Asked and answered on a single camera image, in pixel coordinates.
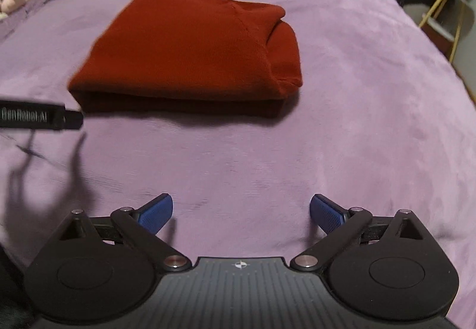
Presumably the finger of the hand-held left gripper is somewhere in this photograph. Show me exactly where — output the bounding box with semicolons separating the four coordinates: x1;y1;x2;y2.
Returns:
62;109;84;130

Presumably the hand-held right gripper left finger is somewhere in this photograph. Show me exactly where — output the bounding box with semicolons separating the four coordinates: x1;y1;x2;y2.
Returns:
59;193;191;272

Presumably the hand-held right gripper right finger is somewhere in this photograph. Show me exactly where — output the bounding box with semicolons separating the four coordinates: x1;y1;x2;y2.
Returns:
290;193;425;272

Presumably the red knitted sweater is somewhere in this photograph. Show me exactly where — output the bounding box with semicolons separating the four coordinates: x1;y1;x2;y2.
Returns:
68;0;303;118

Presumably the purple bed sheet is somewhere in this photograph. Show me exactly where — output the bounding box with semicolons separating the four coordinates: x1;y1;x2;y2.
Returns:
0;0;476;329

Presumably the yellow side table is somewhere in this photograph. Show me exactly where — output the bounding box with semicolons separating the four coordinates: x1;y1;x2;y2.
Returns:
418;0;470;62

